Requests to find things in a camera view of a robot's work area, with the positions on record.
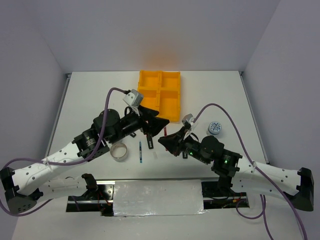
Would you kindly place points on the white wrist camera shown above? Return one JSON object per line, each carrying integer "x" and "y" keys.
{"x": 189, "y": 122}
{"x": 133, "y": 98}

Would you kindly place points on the red pen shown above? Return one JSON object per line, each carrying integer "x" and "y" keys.
{"x": 165, "y": 134}

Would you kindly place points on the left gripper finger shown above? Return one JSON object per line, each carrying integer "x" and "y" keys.
{"x": 154, "y": 126}
{"x": 147, "y": 113}

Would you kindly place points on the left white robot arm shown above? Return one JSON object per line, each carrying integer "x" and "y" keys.
{"x": 39, "y": 182}

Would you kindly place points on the right blue putty jar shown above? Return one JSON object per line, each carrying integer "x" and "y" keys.
{"x": 214, "y": 128}

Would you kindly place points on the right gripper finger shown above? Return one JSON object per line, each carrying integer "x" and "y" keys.
{"x": 179, "y": 135}
{"x": 171, "y": 143}

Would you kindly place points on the yellow four-compartment organizer tray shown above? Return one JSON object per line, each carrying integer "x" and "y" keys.
{"x": 161, "y": 91}

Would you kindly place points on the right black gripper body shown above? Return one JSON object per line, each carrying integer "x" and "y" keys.
{"x": 190, "y": 146}

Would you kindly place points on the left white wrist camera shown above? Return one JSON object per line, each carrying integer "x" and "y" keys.
{"x": 133, "y": 98}

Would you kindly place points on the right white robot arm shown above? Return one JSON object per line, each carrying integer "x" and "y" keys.
{"x": 237, "y": 174}

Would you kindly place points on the blue gel pen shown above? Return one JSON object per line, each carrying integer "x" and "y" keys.
{"x": 140, "y": 152}

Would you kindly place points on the orange cap black highlighter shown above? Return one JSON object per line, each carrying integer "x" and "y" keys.
{"x": 150, "y": 141}

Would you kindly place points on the silver foil covered panel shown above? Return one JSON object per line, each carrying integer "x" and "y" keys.
{"x": 158, "y": 198}

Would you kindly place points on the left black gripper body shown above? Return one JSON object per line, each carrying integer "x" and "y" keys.
{"x": 132, "y": 123}

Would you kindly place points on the pink cap black highlighter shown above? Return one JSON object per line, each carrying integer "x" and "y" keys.
{"x": 184, "y": 155}

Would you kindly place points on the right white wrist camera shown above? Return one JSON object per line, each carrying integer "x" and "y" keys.
{"x": 189, "y": 122}

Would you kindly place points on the clear tape roll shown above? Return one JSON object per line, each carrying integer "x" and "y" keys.
{"x": 119, "y": 152}

